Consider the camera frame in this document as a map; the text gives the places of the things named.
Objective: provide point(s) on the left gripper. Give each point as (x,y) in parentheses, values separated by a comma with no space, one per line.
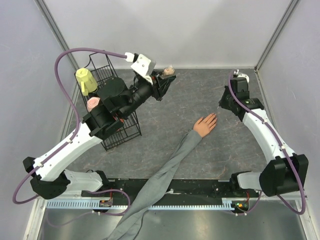
(161,83)

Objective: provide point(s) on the nail polish bottle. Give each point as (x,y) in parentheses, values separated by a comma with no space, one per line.
(168,71)

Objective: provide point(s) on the grey sleeve forearm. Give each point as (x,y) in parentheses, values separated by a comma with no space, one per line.
(153,190)

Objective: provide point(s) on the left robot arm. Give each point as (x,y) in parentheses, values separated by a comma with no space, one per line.
(50,177)

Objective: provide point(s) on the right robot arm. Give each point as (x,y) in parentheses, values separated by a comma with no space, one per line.
(285,171)

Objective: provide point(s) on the mannequin hand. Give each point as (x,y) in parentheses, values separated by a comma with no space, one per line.
(205,125)

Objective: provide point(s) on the pink mug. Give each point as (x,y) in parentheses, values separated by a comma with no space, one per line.
(92,103)

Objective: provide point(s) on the yellow mug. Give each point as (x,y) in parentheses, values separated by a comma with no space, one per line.
(86,81)

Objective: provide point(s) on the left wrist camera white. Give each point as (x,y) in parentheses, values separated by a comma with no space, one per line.
(141,64)

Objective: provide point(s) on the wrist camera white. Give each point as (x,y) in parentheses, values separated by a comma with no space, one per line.
(238,74)
(141,64)

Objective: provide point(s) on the black wire rack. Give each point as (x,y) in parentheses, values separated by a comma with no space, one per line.
(109,125)

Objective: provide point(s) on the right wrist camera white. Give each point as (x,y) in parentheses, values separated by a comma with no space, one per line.
(238,74)

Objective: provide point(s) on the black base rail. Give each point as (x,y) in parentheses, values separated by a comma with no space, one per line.
(181,193)

